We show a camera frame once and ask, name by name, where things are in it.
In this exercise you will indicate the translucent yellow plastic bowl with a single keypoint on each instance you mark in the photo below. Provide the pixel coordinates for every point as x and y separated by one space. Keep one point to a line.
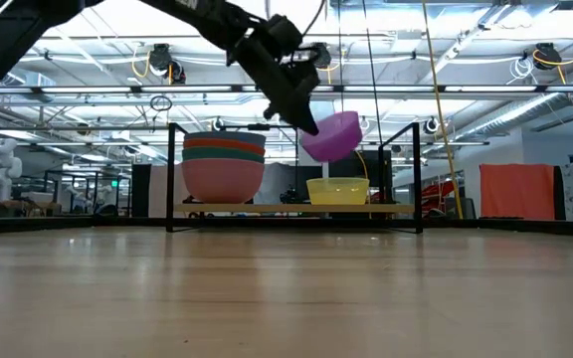
337 191

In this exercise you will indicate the orange fabric panel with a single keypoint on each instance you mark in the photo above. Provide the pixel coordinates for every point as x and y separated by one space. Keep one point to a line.
516 191

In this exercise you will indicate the pink plastic bowl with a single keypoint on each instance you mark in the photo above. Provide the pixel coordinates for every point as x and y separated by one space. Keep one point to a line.
223 181

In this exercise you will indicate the black tall cabinet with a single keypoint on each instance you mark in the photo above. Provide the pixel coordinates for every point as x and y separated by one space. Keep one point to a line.
140 190

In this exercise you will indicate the silver ventilation duct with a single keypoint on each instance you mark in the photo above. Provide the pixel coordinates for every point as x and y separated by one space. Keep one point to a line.
515 112

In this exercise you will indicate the black frame wooden shelf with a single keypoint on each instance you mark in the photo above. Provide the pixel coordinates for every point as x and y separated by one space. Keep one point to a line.
291 208

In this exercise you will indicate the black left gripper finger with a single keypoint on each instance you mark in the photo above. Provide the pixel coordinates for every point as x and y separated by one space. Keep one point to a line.
302 118

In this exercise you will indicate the teal plastic bowl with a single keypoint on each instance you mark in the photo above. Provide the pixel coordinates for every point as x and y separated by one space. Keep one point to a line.
224 154

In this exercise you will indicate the orange plastic bowl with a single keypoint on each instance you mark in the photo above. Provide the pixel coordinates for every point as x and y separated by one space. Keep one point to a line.
224 145

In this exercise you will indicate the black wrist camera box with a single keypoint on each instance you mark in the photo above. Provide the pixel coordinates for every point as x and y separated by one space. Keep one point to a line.
284 32

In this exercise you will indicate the white humanoid robot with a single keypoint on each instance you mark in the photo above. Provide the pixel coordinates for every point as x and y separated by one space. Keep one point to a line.
2 166

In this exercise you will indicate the translucent purple plastic bowl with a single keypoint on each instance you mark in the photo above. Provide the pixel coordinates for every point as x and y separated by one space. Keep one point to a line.
336 136

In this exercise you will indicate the blue plastic bowl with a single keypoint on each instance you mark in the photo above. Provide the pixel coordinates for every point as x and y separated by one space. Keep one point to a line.
224 136

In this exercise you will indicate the long ceiling light bar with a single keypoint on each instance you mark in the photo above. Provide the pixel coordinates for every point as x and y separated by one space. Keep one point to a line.
87 89

